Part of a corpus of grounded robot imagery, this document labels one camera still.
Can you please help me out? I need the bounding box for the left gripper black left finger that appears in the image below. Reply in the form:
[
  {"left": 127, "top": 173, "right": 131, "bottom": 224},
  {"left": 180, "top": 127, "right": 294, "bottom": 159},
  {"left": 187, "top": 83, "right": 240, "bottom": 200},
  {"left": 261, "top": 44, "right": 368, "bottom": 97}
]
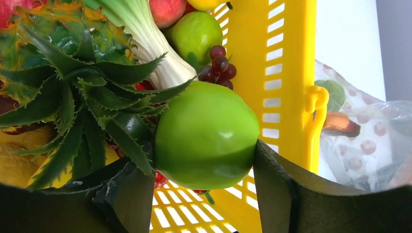
[{"left": 0, "top": 158, "right": 154, "bottom": 233}]

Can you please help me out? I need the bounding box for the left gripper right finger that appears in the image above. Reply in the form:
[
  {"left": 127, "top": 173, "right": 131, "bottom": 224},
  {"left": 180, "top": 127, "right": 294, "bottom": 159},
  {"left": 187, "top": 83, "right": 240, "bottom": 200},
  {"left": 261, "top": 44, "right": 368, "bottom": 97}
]
[{"left": 253, "top": 140, "right": 412, "bottom": 233}]

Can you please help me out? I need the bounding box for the brown orange sweet potato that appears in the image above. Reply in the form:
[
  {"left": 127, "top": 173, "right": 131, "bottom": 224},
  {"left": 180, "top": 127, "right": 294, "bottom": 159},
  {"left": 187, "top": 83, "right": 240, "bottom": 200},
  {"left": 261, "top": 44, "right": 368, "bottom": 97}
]
[{"left": 322, "top": 111, "right": 361, "bottom": 137}]

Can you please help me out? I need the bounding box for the clear zip top bag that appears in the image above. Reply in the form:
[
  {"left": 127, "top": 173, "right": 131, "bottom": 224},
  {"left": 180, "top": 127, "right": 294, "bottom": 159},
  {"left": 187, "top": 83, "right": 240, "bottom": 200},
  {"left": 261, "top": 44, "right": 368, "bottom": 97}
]
[{"left": 315, "top": 61, "right": 412, "bottom": 192}]

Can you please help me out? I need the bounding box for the green apple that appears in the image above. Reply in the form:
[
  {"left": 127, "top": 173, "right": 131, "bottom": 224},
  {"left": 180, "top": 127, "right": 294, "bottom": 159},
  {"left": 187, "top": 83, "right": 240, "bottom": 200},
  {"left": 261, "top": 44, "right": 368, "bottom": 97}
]
[
  {"left": 165, "top": 11, "right": 223, "bottom": 66},
  {"left": 154, "top": 81, "right": 260, "bottom": 190}
]

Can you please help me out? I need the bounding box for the light green cabbage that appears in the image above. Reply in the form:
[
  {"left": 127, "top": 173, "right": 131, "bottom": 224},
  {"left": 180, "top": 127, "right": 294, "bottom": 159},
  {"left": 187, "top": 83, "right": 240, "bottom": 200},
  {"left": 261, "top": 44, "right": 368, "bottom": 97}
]
[{"left": 315, "top": 80, "right": 346, "bottom": 111}]

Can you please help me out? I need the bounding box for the green leafy bok choy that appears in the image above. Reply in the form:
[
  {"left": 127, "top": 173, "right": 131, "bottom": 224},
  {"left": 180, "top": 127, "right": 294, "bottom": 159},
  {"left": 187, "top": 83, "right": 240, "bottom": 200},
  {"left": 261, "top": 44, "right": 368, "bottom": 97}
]
[{"left": 84, "top": 0, "right": 197, "bottom": 89}]

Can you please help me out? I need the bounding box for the yellow lemon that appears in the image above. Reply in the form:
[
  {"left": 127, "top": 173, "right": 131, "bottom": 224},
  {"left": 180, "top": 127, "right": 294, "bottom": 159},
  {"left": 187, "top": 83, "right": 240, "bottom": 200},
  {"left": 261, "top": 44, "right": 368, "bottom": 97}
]
[{"left": 0, "top": 125, "right": 54, "bottom": 188}]

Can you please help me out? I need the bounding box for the dark purple grape bunch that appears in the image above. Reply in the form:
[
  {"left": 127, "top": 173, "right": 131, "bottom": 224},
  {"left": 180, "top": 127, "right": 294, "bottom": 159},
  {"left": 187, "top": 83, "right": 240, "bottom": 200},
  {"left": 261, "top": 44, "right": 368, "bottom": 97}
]
[{"left": 198, "top": 45, "right": 237, "bottom": 90}]

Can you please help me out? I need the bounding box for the pineapple with green crown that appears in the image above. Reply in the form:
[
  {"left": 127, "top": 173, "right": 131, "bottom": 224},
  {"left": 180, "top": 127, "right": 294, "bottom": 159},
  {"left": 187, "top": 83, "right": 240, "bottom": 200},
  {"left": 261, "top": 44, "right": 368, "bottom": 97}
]
[{"left": 0, "top": 0, "right": 196, "bottom": 190}]

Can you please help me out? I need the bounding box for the yellow plastic basket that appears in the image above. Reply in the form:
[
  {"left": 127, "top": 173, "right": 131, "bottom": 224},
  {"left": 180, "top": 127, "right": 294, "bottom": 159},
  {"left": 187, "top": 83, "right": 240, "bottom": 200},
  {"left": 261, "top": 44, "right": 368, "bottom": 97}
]
[{"left": 150, "top": 0, "right": 328, "bottom": 233}]

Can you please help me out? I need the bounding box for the pink peach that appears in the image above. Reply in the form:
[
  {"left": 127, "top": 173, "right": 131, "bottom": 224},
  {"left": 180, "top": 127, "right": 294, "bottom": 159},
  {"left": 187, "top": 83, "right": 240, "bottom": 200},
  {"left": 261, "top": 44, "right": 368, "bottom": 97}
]
[{"left": 149, "top": 0, "right": 187, "bottom": 29}]

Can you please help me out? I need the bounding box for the yellow bell pepper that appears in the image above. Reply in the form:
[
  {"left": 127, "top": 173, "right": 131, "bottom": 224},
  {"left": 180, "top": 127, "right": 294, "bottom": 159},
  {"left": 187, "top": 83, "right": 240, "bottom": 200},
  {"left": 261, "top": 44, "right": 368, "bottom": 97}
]
[{"left": 187, "top": 0, "right": 229, "bottom": 11}]

